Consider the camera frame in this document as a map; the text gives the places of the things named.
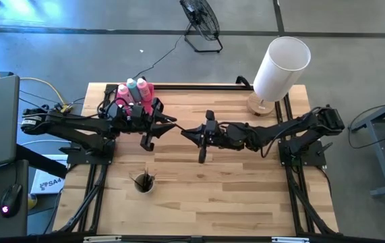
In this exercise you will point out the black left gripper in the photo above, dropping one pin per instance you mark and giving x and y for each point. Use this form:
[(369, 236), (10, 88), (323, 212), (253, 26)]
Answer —
[(145, 121)]

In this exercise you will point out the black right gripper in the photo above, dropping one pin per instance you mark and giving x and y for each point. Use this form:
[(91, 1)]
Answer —
[(226, 135)]

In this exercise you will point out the paintbrush silver ferrule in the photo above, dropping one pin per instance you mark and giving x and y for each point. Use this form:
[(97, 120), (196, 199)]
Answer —
[(178, 125)]

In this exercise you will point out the large pink paint bottle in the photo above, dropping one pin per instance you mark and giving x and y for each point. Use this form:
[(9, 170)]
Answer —
[(124, 94), (144, 89)]

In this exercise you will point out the large teal paint bottle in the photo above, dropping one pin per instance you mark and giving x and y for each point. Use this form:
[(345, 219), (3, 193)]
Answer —
[(133, 90)]

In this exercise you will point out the black paintbrush orange bristles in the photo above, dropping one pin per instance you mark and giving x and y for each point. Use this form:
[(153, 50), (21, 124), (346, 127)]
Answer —
[(153, 176)]

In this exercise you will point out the thin black paintbrush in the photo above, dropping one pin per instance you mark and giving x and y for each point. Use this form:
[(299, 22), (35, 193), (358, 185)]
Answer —
[(144, 175)]

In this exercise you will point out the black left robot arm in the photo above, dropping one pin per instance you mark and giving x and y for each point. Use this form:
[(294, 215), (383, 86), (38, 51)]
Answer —
[(77, 123)]

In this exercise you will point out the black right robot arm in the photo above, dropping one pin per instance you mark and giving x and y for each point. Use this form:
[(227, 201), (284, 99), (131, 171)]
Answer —
[(280, 130)]

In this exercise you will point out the pink plastic tray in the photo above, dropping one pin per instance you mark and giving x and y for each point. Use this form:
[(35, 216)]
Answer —
[(150, 101)]

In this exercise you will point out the white ribbed cup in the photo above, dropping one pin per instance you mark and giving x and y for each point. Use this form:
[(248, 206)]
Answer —
[(139, 189)]

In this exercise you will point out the yellow black power connector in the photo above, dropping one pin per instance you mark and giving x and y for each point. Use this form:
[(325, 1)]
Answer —
[(65, 108)]

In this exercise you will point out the table lamp white shade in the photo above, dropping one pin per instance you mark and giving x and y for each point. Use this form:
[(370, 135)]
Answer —
[(280, 71)]

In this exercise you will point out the black floor fan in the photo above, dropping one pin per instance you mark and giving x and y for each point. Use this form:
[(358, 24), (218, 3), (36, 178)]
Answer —
[(200, 17)]

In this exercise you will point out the black desk beam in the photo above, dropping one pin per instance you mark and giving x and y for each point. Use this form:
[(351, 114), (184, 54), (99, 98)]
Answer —
[(40, 161)]

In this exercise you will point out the white cardboard box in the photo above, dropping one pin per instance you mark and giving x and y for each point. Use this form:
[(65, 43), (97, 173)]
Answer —
[(49, 185)]

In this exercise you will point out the yellow ball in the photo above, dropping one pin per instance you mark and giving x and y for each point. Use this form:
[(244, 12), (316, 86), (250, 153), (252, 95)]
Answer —
[(32, 201)]

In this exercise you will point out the black computer mouse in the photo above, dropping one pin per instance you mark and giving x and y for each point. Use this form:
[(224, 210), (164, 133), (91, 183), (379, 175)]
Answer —
[(10, 199)]

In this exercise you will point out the dark grey desk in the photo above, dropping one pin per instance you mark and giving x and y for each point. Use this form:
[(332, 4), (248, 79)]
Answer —
[(10, 227)]

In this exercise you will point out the silver frame bracket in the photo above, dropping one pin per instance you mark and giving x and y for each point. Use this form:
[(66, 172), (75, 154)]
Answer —
[(290, 240), (101, 239)]

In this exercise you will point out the blue-grey metal desk frame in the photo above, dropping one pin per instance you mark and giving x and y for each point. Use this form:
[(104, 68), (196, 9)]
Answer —
[(379, 155)]

